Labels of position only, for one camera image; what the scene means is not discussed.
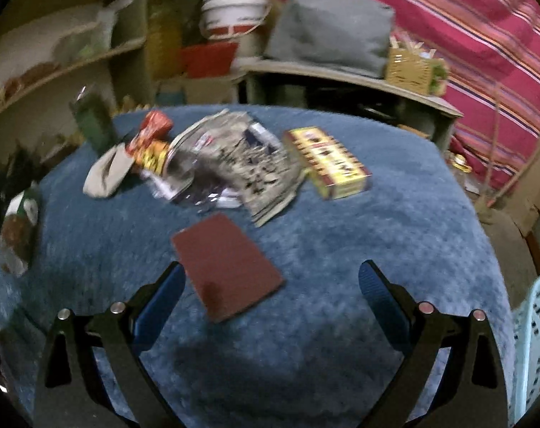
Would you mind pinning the yellow red spice box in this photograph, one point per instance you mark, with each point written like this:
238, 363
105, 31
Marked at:
334, 170

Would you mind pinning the white face mask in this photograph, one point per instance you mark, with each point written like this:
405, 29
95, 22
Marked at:
108, 172

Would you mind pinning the red plastic basin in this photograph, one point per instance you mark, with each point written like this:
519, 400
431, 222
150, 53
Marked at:
213, 59

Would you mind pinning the green glass bottle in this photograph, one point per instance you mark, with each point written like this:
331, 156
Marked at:
93, 120

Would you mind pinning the light blue plastic basket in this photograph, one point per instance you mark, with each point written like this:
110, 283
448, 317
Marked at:
526, 378

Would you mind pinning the wooden wall shelf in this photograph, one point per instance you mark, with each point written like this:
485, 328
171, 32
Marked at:
51, 49

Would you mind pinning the white plastic bucket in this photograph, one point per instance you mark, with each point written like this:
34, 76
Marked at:
226, 19

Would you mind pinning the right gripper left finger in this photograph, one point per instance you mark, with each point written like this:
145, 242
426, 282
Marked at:
70, 389

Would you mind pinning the red orange snack wrapper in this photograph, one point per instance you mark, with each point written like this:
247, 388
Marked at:
150, 147

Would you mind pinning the blue fleece table cover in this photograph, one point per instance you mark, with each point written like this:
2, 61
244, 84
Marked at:
309, 355

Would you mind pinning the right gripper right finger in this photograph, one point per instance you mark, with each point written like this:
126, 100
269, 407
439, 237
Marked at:
471, 392

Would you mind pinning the large yellow oil jug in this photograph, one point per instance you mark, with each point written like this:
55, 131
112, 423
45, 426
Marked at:
164, 42

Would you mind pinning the red striped hanging cloth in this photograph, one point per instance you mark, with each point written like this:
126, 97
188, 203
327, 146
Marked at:
492, 48

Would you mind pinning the low wooden cabinet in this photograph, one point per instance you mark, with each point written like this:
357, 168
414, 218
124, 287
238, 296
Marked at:
271, 82

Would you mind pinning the grey cloth bag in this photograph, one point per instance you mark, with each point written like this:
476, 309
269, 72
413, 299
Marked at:
350, 35

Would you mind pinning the dark red scouring pad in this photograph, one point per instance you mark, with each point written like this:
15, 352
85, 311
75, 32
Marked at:
227, 269

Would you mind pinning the brown sauce jar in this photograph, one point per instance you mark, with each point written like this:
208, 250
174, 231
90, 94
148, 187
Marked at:
18, 231

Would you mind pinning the yellow chopstick holder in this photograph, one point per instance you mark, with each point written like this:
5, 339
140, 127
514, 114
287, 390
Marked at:
412, 67

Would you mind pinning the grey printed snack bag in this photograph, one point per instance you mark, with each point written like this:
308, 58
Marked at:
239, 151

